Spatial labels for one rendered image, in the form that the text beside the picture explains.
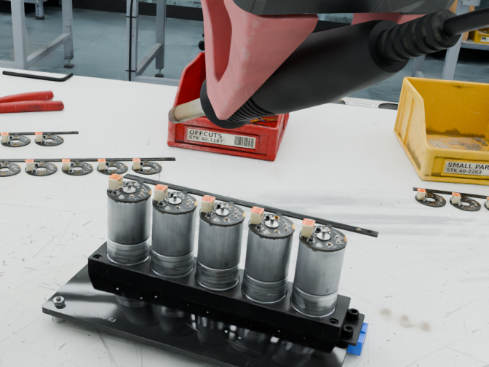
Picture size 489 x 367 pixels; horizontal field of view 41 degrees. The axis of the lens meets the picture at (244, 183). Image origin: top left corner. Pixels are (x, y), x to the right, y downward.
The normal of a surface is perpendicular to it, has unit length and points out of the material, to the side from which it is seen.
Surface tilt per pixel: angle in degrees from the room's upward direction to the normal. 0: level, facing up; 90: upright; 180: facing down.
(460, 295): 0
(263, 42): 140
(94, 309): 0
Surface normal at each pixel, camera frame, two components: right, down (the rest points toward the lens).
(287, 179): 0.08, -0.90
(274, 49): 0.22, 0.96
